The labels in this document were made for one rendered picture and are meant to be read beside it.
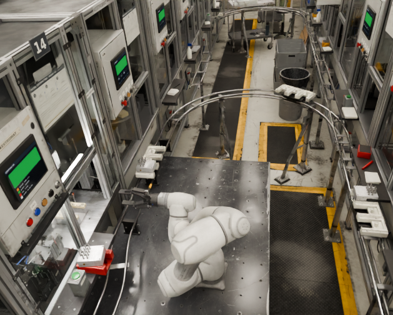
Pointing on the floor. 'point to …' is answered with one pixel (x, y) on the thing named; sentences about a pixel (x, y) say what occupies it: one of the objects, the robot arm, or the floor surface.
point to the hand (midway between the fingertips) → (125, 197)
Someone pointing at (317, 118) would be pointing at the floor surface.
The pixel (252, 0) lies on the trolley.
